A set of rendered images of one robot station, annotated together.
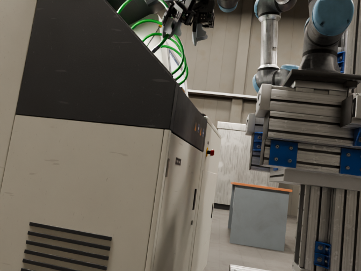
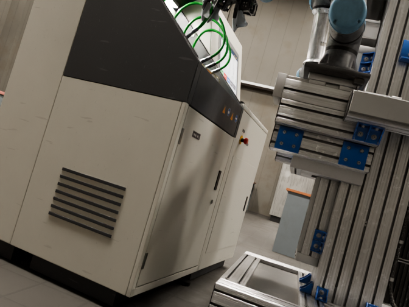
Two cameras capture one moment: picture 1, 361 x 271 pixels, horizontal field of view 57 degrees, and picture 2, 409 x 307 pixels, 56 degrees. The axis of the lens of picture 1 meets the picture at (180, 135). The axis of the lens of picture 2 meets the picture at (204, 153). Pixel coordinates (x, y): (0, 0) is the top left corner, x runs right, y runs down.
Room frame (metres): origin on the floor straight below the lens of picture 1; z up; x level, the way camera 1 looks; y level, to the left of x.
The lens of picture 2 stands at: (-0.31, -0.24, 0.56)
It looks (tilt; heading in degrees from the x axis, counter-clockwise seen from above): 3 degrees up; 7
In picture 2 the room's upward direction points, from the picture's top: 16 degrees clockwise
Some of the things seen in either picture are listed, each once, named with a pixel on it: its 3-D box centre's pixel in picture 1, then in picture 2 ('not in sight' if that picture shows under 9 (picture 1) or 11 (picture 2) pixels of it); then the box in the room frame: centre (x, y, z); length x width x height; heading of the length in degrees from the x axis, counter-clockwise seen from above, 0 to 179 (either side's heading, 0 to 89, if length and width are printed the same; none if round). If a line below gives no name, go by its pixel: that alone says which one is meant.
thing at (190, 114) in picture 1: (188, 124); (216, 105); (1.40, -0.03, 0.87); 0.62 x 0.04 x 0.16; 166
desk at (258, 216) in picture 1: (254, 211); (307, 224); (4.41, -1.07, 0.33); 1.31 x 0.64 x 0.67; 172
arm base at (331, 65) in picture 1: (318, 68); (338, 64); (1.14, -0.45, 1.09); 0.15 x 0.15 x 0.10
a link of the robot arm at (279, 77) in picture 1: (290, 79); not in sight; (1.64, -0.51, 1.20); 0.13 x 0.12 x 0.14; 41
